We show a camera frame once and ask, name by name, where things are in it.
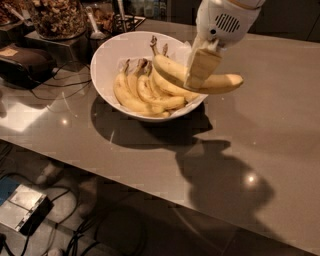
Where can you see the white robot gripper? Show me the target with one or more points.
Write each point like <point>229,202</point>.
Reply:
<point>224,24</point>

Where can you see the right small yellow banana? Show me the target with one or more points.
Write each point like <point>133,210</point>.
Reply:
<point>169,88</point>

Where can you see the white ceramic bowl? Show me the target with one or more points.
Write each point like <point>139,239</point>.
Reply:
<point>110,57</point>

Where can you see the metal scoop spoon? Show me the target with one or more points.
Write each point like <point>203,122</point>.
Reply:
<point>96,34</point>

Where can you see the glass jar of nuts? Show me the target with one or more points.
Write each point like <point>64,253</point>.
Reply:
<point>57,19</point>

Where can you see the black electronic device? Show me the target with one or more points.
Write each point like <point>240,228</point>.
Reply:
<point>25,67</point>

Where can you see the blue box on floor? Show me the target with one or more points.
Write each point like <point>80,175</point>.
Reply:
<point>7,187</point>

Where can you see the silver metal box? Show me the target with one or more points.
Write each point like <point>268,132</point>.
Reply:
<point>24,209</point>

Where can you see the black wire basket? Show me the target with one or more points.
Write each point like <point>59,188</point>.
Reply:
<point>127,24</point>

